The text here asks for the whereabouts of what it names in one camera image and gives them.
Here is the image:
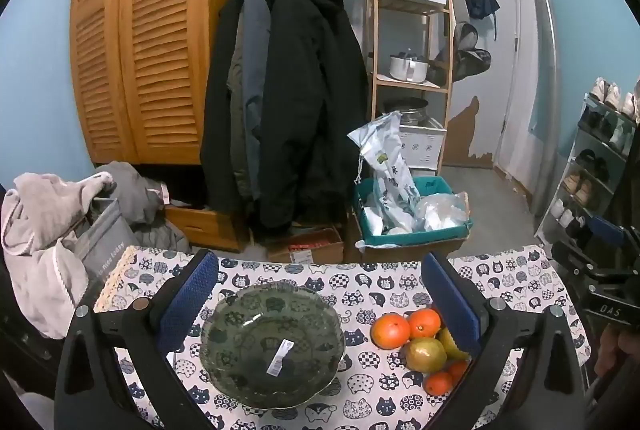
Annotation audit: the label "clear glass bowl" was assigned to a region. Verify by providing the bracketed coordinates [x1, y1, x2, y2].
[199, 281, 347, 411]

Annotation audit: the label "white patterned box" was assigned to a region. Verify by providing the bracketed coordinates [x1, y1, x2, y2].
[399, 119, 447, 171]

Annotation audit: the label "wooden louvered wardrobe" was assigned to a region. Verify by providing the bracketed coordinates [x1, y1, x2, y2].
[70, 0, 246, 255]

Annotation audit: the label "dark cloth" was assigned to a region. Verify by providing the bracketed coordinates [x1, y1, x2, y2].
[617, 150, 640, 231]

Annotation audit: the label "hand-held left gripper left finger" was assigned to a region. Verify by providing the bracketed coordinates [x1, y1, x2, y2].
[54, 249, 221, 430]

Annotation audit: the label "clear plastic bag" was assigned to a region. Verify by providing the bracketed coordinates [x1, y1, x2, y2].
[415, 192, 469, 231]

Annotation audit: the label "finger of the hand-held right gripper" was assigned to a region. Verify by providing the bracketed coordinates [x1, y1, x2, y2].
[551, 241, 638, 283]
[585, 215, 640, 257]

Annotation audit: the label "silver pipe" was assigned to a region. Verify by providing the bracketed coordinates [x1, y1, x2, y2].
[522, 0, 559, 217]

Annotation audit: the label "white cooking pot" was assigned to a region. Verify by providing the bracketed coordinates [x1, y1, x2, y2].
[389, 54, 431, 84]

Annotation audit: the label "orange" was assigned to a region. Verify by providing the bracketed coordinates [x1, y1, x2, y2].
[424, 371, 454, 396]
[407, 307, 443, 340]
[370, 313, 412, 351]

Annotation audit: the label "black jacket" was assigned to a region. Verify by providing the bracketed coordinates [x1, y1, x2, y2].
[200, 0, 251, 213]

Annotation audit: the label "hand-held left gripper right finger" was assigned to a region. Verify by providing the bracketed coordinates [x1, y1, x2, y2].
[421, 251, 588, 430]

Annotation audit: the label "hanging hats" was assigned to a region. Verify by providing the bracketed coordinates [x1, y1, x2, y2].
[435, 22, 493, 86]

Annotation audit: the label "red apple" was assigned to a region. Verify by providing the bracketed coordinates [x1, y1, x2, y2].
[446, 359, 471, 383]

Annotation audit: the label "brown cardboard box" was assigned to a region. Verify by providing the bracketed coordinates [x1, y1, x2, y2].
[356, 235, 472, 264]

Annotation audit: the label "dark hanging bag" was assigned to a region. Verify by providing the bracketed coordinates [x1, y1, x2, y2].
[462, 0, 501, 22]

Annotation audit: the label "person's right hand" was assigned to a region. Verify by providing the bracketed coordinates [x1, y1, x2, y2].
[594, 325, 640, 383]

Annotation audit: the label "white door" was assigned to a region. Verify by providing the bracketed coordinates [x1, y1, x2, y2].
[452, 0, 522, 168]

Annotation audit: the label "yellow-green mango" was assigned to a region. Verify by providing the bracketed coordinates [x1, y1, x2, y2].
[404, 336, 447, 372]
[436, 327, 471, 360]

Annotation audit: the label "long black coat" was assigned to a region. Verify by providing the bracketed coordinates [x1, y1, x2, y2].
[257, 0, 372, 231]

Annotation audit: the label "cat print tablecloth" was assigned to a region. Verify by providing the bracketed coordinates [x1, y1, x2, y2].
[92, 245, 593, 430]

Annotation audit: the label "group of shoes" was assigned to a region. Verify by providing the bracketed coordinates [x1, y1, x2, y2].
[550, 79, 640, 241]

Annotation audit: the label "bamboo shelf rack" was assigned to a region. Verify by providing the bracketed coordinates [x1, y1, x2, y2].
[369, 0, 457, 177]

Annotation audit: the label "grey jacket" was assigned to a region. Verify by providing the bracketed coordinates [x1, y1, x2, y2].
[226, 0, 273, 202]

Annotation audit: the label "white patterned plastic bag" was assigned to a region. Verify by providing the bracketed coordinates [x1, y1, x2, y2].
[348, 111, 422, 233]

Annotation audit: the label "metal shoe rack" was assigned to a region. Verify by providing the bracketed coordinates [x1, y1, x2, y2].
[535, 92, 640, 256]

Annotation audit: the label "steel pot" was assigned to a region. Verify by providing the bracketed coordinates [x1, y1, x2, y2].
[382, 97, 430, 127]

